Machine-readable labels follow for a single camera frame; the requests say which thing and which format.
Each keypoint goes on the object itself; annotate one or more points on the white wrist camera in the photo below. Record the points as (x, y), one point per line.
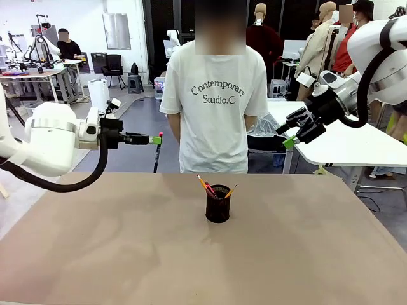
(114, 106)
(306, 79)

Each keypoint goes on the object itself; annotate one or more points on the black office chair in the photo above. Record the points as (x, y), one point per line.
(113, 68)

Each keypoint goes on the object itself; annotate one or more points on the person's right forearm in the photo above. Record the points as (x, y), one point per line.
(174, 126)

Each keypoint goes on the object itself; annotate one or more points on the white box cabinet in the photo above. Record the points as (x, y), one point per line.
(278, 89)

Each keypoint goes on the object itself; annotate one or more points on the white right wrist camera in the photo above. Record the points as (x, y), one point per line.
(306, 79)

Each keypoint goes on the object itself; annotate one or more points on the person in white t-shirt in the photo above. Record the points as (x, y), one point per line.
(216, 124)

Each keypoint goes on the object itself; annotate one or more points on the black tripod pole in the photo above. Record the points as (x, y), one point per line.
(330, 51)

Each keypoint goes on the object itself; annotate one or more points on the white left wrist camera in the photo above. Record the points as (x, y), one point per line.
(114, 106)

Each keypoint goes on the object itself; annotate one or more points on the mannequin in dark red sweater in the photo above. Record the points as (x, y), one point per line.
(265, 41)

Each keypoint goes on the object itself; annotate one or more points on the grey stool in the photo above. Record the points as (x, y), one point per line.
(135, 83)

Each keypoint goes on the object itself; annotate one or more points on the neon yellow object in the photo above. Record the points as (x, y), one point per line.
(391, 124)

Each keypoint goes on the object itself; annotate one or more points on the black bag on stool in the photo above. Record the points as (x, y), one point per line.
(135, 68)

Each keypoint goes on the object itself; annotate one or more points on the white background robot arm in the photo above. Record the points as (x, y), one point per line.
(39, 46)
(173, 41)

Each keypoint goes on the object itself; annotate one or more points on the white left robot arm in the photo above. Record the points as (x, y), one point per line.
(47, 143)

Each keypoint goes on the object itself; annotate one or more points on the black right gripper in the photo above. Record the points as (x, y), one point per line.
(326, 109)

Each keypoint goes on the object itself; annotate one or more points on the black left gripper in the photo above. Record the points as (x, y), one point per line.
(112, 133)

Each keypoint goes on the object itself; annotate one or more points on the grey wall panel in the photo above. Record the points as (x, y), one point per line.
(116, 31)

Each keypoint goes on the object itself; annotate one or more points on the white table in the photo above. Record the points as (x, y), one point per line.
(349, 146)

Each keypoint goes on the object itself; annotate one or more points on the pink red pen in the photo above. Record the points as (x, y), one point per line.
(210, 189)

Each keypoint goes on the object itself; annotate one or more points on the person in red t-shirt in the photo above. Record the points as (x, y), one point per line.
(341, 60)

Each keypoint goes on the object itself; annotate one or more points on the white board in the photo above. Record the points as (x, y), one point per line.
(292, 49)

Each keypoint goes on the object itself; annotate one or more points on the mannequin in beige jacket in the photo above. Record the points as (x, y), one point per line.
(313, 47)

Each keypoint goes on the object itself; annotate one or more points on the seated person in black shirt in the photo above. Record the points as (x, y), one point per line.
(69, 49)

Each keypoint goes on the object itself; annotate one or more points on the yellow pencil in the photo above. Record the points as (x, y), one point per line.
(203, 183)
(230, 192)

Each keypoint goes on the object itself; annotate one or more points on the wooden strip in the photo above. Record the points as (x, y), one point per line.
(4, 191)

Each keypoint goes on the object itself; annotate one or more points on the white air purifier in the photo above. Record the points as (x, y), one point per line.
(98, 92)

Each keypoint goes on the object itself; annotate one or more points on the black pen with red ends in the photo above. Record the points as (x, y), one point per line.
(157, 157)

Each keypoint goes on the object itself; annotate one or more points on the computer tower with lights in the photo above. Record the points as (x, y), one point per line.
(159, 89)

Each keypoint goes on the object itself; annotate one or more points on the clear plastic sheet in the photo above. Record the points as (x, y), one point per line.
(267, 125)

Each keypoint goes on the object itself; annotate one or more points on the long wooden top table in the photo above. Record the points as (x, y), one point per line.
(31, 74)

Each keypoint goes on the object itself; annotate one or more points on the black mesh pen holder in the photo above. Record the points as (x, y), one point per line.
(218, 205)

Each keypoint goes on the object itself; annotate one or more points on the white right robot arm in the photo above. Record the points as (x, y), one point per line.
(369, 41)

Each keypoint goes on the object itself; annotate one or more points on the person's left forearm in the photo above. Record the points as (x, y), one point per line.
(250, 122)

